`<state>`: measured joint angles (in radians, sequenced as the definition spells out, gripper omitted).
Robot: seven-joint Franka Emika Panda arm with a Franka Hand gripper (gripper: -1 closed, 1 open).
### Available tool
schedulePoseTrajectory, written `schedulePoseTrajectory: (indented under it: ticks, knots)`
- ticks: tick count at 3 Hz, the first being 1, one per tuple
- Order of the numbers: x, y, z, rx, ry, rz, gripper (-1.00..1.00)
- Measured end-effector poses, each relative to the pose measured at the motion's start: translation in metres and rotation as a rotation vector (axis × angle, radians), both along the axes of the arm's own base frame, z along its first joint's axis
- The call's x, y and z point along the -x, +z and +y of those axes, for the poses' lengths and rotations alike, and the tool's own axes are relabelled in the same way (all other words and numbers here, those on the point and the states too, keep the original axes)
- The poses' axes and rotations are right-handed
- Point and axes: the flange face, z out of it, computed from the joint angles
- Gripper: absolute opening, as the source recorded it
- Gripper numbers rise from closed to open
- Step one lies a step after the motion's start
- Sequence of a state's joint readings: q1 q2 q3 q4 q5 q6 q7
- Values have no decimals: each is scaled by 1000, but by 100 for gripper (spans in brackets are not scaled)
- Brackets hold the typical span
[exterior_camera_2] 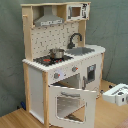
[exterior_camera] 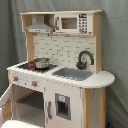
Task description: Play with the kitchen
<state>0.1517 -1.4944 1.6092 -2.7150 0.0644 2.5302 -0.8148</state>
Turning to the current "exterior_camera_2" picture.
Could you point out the oven knob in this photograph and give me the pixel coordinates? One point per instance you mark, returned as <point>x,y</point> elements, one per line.
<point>74,69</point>
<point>56,75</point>

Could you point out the right oven knob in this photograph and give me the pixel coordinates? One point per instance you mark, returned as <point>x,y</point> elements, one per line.
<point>74,69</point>

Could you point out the left oven knob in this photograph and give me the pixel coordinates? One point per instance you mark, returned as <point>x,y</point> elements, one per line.
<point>56,75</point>

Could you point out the small metal pot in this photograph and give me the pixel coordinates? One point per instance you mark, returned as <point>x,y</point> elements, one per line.
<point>56,53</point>

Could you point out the white oven door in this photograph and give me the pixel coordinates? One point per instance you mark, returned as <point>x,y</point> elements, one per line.
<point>63,101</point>

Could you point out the grey range hood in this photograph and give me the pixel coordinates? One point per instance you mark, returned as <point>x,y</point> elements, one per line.
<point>48,18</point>

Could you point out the black stovetop with red burners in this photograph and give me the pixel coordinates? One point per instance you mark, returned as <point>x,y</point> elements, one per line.
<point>47,60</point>

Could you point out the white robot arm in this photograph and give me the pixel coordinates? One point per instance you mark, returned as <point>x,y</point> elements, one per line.
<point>117,95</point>

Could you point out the white cabinet door with dispenser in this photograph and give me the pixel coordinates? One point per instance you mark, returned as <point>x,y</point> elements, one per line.
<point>90,72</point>

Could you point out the toy microwave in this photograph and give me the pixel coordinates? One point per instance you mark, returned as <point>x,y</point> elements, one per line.
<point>77,11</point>

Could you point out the black toy faucet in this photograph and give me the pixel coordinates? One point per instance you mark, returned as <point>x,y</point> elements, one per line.
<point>74,39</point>

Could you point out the wooden toy kitchen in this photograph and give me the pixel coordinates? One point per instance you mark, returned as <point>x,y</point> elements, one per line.
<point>38,42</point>

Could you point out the grey sink basin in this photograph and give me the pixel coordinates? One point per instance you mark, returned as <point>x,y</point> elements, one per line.
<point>79,51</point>

